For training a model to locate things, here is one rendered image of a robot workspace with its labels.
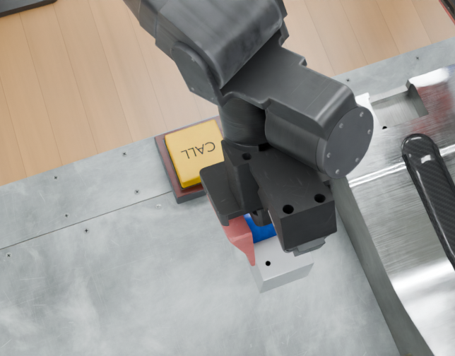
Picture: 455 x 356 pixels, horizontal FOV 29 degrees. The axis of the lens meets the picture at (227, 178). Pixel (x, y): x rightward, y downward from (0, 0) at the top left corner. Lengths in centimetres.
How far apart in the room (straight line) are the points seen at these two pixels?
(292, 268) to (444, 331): 16
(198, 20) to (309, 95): 9
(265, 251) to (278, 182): 15
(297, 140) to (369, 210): 28
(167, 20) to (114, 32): 47
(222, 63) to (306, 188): 12
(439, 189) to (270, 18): 36
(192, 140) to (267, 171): 31
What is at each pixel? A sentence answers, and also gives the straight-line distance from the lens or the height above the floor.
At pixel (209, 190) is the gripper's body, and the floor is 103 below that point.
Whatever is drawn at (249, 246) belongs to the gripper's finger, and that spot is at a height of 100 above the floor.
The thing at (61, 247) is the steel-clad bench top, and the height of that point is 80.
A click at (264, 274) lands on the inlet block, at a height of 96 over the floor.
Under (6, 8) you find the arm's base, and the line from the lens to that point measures 112.
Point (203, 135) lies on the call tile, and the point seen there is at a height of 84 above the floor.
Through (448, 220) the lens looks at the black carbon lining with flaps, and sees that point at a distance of 93.
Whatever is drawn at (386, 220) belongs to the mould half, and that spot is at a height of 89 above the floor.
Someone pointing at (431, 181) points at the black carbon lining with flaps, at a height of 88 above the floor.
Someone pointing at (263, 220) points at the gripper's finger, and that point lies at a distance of 74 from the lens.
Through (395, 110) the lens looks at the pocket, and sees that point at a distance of 98.
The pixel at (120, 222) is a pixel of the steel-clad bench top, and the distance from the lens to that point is 99.
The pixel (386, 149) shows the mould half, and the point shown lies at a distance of 93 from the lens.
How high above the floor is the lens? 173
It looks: 69 degrees down
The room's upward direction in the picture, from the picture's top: 2 degrees clockwise
